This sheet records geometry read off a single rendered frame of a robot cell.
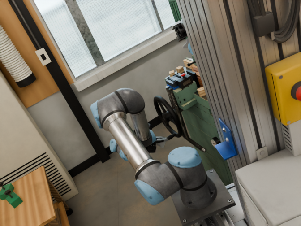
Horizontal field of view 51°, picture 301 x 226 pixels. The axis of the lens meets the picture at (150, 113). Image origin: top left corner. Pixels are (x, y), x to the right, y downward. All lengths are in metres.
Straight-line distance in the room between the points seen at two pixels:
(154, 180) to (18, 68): 1.77
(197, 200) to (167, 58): 2.18
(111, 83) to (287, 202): 2.53
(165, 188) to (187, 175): 0.09
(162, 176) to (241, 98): 0.56
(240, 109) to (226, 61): 0.12
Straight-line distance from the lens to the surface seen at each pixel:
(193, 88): 1.87
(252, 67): 0.71
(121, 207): 2.72
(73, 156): 3.25
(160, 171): 1.20
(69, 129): 3.12
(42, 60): 2.79
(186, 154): 1.21
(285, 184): 0.77
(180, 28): 1.51
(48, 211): 2.23
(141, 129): 1.62
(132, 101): 1.41
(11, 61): 2.68
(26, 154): 2.82
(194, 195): 1.29
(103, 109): 1.38
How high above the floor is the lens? 1.80
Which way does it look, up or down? 29 degrees down
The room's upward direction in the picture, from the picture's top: 23 degrees counter-clockwise
